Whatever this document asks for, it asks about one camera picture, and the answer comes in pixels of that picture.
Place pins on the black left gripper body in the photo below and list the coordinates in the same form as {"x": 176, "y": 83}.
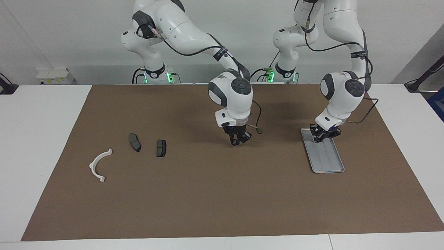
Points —
{"x": 326, "y": 131}

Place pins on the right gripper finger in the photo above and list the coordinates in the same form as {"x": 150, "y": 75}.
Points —
{"x": 233, "y": 138}
{"x": 247, "y": 137}

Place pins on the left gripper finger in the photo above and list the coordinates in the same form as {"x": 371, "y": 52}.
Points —
{"x": 315, "y": 139}
{"x": 323, "y": 139}

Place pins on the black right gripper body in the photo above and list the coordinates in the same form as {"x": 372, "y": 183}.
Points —
{"x": 236, "y": 130}

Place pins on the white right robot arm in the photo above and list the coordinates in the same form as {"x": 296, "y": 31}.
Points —
{"x": 180, "y": 31}

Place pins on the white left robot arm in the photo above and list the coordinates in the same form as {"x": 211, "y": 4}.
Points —
{"x": 341, "y": 100}

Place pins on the silver metal tray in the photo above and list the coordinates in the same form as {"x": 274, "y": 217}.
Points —
{"x": 327, "y": 159}

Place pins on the brown table mat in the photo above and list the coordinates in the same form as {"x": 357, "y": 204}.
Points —
{"x": 222, "y": 201}

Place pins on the short dark brake pad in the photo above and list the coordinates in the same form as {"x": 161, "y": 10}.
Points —
{"x": 161, "y": 148}

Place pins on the long dark brake pad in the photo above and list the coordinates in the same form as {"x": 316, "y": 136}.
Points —
{"x": 134, "y": 141}

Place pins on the blue box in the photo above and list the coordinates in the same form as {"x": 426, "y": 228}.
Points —
{"x": 437, "y": 104}

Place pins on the white power strip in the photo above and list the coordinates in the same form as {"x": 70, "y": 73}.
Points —
{"x": 55, "y": 76}

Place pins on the black table clamp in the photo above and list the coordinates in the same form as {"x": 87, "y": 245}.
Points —
{"x": 8, "y": 88}

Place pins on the white curved plastic bracket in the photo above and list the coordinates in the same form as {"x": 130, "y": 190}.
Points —
{"x": 92, "y": 166}

